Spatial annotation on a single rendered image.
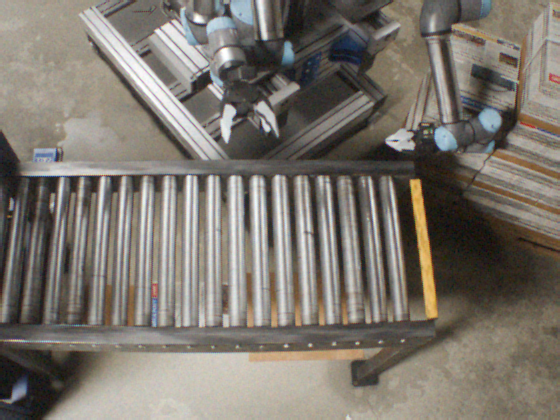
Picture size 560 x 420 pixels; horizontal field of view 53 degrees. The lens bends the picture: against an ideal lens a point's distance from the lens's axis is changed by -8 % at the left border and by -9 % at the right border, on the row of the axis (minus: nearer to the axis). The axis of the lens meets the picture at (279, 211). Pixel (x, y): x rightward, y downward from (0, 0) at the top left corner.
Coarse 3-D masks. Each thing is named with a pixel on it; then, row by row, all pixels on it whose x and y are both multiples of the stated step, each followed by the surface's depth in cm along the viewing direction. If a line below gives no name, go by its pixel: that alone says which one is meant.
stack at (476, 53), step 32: (480, 32) 205; (480, 64) 198; (512, 64) 200; (480, 96) 192; (512, 96) 194; (512, 128) 194; (448, 160) 221; (480, 160) 215; (544, 160) 201; (448, 192) 242; (480, 192) 233; (512, 192) 226; (544, 192) 218; (544, 224) 238
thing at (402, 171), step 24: (0, 168) 170; (24, 168) 171; (48, 168) 172; (72, 168) 172; (96, 168) 173; (120, 168) 174; (144, 168) 174; (168, 168) 175; (192, 168) 176; (216, 168) 176; (240, 168) 177; (264, 168) 177; (288, 168) 178; (312, 168) 179; (336, 168) 179; (360, 168) 180; (384, 168) 181; (408, 168) 182; (72, 192) 182
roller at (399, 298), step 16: (384, 176) 180; (384, 192) 178; (384, 208) 177; (384, 224) 175; (400, 240) 172; (400, 256) 170; (400, 272) 168; (400, 288) 166; (400, 304) 164; (400, 320) 162
